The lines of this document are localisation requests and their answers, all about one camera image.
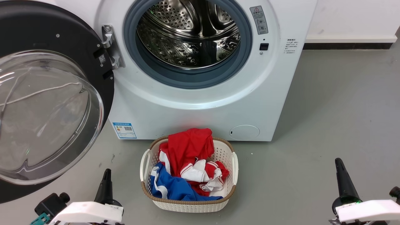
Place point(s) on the silver metal door hinge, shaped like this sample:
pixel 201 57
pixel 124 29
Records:
pixel 113 47

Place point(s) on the round white filter cover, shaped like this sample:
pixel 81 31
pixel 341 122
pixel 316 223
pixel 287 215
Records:
pixel 244 132

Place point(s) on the blue energy label sticker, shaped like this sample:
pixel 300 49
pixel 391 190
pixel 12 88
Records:
pixel 125 130

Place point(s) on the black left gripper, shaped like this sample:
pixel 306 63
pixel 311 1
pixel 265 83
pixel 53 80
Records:
pixel 116 203

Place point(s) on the blue garment with white stripe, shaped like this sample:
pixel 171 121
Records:
pixel 175 189

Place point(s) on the red and white striped garment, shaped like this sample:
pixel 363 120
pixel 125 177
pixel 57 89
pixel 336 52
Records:
pixel 207 176

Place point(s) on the grey warning label plate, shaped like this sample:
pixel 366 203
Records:
pixel 259 19

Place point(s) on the white woven-look laundry basket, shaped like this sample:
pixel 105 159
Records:
pixel 190 207

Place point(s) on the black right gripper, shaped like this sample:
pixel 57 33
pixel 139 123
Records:
pixel 343 202

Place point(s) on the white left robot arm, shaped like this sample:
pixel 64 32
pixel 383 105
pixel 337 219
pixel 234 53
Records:
pixel 90 214

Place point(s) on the white front-load washing machine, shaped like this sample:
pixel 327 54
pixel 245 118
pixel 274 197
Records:
pixel 193 118

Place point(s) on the black round glass washer door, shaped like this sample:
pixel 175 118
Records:
pixel 47 28

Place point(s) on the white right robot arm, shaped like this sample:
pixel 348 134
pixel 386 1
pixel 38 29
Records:
pixel 372 211

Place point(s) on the black skirting strip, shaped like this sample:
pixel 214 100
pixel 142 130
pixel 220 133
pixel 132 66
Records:
pixel 347 46

